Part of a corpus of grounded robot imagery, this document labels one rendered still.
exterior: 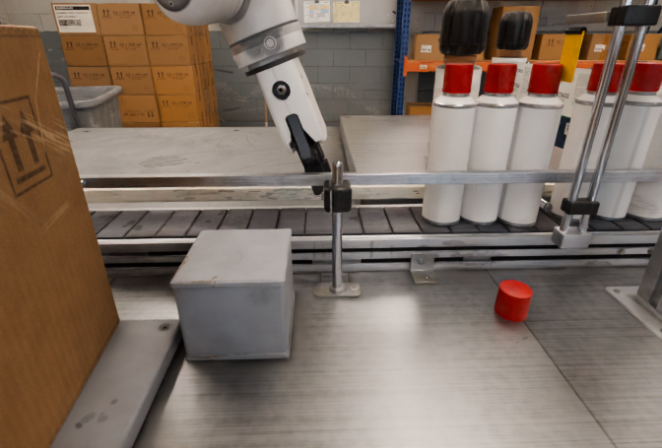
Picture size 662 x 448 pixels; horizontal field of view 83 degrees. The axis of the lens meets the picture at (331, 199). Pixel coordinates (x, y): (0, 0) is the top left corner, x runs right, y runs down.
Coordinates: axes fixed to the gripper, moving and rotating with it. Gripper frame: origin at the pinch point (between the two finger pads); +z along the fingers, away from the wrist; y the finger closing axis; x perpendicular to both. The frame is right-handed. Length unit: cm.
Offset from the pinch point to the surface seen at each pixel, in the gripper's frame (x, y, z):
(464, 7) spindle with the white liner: -31.1, 24.8, -12.0
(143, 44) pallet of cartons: 139, 312, -64
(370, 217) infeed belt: -4.4, 0.6, 8.3
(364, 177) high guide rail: -5.4, -4.6, 0.4
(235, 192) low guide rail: 12.6, 3.4, -1.0
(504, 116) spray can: -23.5, -2.6, -0.3
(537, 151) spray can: -26.4, -3.2, 5.1
